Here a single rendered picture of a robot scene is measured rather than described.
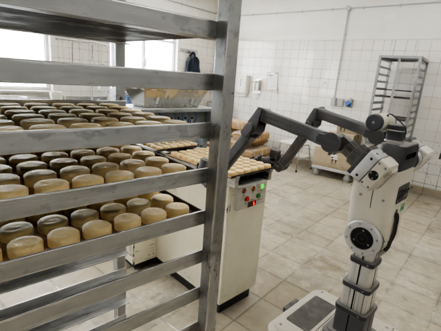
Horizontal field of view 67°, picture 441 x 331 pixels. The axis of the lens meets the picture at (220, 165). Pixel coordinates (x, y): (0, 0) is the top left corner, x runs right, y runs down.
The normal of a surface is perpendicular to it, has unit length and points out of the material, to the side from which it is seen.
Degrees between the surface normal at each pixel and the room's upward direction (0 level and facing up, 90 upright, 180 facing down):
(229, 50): 90
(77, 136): 90
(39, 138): 90
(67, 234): 0
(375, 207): 101
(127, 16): 90
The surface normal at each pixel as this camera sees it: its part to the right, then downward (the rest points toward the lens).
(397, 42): -0.65, 0.15
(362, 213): -0.72, 0.31
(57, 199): 0.65, 0.24
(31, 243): 0.07, -0.96
